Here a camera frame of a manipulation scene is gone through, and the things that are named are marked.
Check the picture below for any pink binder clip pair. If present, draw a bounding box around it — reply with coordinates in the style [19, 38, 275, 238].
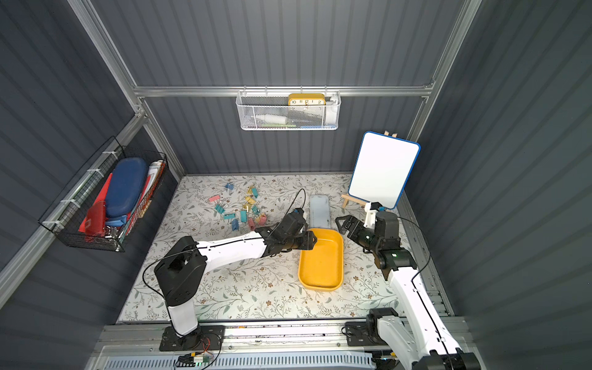
[248, 214, 268, 231]

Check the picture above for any yellow plastic storage box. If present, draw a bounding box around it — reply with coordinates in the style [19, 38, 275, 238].
[298, 228, 344, 291]

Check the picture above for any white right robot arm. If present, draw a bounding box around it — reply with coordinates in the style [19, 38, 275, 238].
[335, 211, 482, 369]

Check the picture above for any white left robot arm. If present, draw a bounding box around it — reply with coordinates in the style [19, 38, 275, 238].
[154, 208, 318, 338]

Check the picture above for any translucent plastic box lid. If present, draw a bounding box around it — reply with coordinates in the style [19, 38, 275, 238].
[308, 194, 331, 229]

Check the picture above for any small wooden easel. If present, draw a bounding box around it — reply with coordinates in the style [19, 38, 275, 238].
[341, 194, 367, 208]

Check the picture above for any blue framed whiteboard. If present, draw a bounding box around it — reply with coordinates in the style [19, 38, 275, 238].
[348, 131, 421, 210]

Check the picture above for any floral table mat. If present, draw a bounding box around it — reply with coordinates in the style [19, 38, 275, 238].
[119, 174, 399, 323]

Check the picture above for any yellow clock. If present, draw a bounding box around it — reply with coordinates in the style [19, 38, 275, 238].
[288, 92, 327, 107]

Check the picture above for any blue oval case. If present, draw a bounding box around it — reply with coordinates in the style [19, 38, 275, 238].
[105, 157, 148, 219]

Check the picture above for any red pouch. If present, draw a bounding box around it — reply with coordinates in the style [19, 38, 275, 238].
[79, 200, 106, 237]

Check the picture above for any white wire wall basket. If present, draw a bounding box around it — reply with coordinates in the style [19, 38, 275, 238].
[236, 91, 342, 131]

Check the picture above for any black wire side basket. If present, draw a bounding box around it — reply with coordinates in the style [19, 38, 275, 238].
[38, 138, 168, 252]

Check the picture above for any metal base rail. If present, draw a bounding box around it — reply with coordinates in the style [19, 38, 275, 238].
[92, 319, 351, 356]

